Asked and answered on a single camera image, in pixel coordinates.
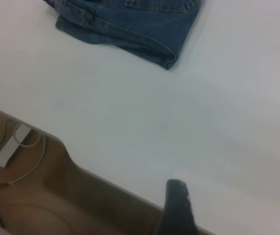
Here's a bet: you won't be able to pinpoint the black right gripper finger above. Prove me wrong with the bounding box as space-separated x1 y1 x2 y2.
154 179 197 235

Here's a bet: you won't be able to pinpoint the white cable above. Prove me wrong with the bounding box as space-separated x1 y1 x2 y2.
0 133 47 194

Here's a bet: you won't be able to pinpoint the blue denim jeans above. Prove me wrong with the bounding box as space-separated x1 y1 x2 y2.
43 0 202 71

